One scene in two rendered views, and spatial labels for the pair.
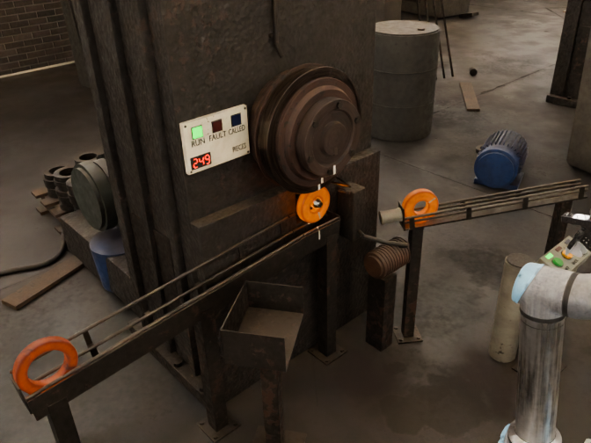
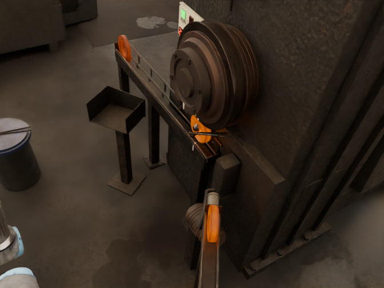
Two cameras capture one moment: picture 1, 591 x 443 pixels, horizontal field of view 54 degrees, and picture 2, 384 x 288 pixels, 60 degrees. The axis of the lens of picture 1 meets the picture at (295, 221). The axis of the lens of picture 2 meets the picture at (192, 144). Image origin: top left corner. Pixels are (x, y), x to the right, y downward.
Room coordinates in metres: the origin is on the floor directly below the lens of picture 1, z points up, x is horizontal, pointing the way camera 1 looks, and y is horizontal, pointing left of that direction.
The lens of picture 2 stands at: (2.13, -1.30, 1.95)
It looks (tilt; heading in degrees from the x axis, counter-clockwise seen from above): 45 degrees down; 97
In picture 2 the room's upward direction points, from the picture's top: 6 degrees clockwise
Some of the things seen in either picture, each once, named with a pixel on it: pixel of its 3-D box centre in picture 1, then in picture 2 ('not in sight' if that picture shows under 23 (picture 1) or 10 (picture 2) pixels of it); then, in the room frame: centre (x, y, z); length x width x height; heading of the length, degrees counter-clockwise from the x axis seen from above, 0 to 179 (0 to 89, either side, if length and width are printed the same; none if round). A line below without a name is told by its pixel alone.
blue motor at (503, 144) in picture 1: (502, 156); not in sight; (3.80, -1.49, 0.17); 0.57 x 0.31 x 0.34; 151
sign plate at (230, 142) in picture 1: (216, 139); (192, 30); (1.87, 0.26, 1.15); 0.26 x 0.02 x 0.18; 131
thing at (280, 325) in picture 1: (269, 388); (120, 144); (1.49, 0.11, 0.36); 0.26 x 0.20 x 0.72; 166
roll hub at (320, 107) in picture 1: (330, 137); (188, 82); (1.94, -0.13, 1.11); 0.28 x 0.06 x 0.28; 131
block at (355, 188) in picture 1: (350, 211); (226, 176); (2.18, -0.24, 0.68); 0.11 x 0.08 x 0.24; 41
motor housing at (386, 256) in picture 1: (387, 294); (201, 245); (2.13, -0.41, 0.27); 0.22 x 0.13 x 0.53; 131
